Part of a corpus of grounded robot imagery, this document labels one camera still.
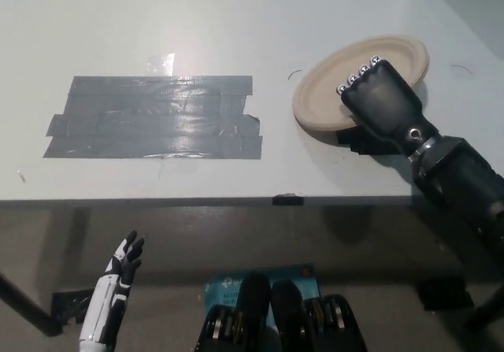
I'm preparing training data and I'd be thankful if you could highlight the grey duct tape patch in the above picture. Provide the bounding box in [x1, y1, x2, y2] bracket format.
[42, 75, 264, 160]

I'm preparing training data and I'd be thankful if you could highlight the black tape patch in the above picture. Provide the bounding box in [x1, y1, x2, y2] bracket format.
[336, 125, 410, 157]

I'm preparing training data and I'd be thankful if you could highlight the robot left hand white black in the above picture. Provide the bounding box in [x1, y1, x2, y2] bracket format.
[80, 230, 146, 348]

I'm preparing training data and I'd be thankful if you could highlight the teal cardboard box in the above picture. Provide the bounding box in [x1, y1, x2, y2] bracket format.
[202, 264, 320, 329]

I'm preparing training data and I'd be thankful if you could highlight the stack of beige paper plates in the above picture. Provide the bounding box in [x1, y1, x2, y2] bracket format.
[291, 35, 431, 133]

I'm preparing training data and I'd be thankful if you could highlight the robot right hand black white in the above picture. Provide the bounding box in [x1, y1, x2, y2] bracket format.
[336, 55, 441, 160]

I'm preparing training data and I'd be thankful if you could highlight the black table leg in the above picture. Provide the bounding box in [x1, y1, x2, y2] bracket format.
[0, 272, 64, 337]
[464, 283, 504, 329]

